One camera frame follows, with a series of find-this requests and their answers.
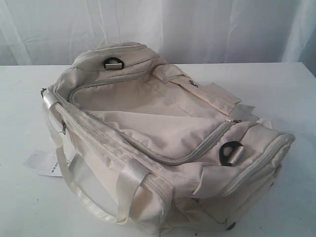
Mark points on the cream fabric duffel bag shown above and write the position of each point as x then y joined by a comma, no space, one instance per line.
138,139

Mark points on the white paper hang tag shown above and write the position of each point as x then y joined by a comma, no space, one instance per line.
45,163

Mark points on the white backdrop curtain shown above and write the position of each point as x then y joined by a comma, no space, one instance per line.
55,32

